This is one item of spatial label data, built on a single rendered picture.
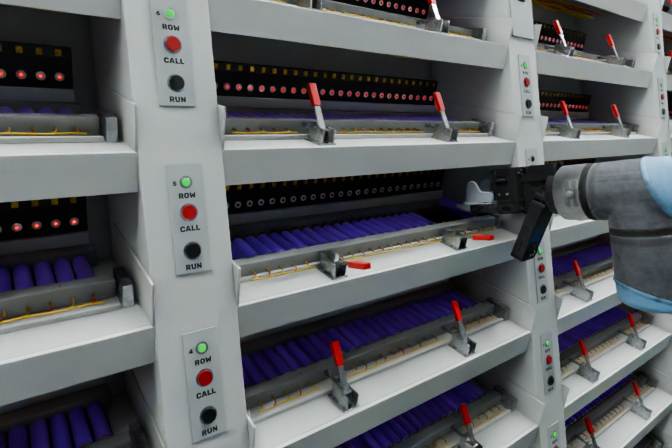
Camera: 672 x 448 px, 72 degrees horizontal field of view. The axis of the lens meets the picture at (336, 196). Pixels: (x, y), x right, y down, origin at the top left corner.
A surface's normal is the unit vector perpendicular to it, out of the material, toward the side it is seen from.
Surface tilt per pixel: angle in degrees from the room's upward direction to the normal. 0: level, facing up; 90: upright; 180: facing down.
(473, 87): 90
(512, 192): 90
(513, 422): 19
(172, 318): 90
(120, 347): 109
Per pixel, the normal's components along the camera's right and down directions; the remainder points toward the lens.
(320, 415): 0.11, -0.95
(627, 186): -0.81, -0.03
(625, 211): -0.88, 0.14
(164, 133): 0.58, -0.04
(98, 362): 0.58, 0.29
